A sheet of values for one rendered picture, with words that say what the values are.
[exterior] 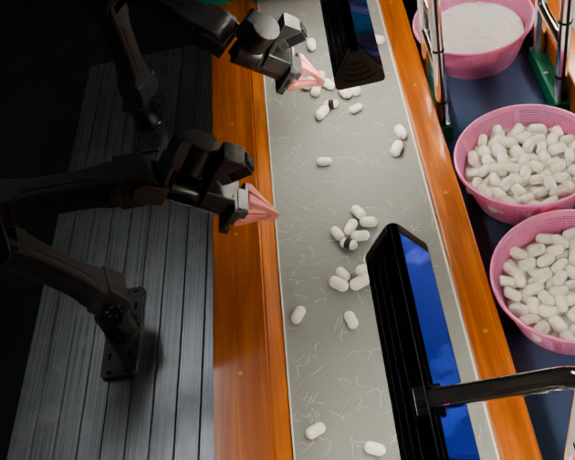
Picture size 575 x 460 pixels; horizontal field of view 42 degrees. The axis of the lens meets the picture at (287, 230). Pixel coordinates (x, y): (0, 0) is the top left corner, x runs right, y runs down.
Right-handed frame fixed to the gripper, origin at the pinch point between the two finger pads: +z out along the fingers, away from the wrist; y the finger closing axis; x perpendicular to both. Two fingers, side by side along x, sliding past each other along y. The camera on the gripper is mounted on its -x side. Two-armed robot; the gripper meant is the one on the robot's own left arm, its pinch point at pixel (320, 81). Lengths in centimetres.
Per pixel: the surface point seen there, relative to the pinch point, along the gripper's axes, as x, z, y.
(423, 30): -17.4, 15.5, 5.2
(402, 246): -28, -12, -70
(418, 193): -3.8, 16.2, -29.3
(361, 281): 3.3, 4.9, -48.7
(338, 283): 5.8, 1.6, -48.3
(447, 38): -12.8, 27.9, 15.7
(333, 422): 10, 0, -73
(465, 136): -12.7, 23.5, -19.0
